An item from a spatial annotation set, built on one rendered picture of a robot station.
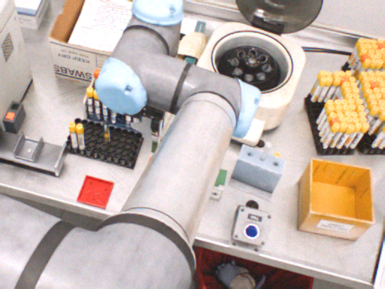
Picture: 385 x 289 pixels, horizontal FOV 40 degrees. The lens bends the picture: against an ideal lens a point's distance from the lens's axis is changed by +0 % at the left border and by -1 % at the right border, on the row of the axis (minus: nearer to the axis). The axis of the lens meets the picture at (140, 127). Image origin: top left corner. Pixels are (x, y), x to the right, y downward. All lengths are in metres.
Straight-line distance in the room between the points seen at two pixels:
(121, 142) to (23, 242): 0.87
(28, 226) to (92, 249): 0.05
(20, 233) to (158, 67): 0.37
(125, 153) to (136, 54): 0.54
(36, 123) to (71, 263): 0.95
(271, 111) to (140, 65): 0.59
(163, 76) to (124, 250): 0.34
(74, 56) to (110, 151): 0.25
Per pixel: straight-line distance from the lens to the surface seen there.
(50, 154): 1.22
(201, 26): 1.43
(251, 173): 1.19
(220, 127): 0.62
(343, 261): 1.23
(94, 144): 1.24
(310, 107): 1.38
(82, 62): 1.31
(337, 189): 1.29
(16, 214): 0.42
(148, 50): 0.73
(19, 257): 0.39
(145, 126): 1.00
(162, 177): 0.51
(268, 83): 1.29
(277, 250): 1.19
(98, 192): 1.20
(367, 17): 1.52
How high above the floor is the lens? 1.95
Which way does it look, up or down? 57 degrees down
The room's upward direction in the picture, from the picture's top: 3 degrees clockwise
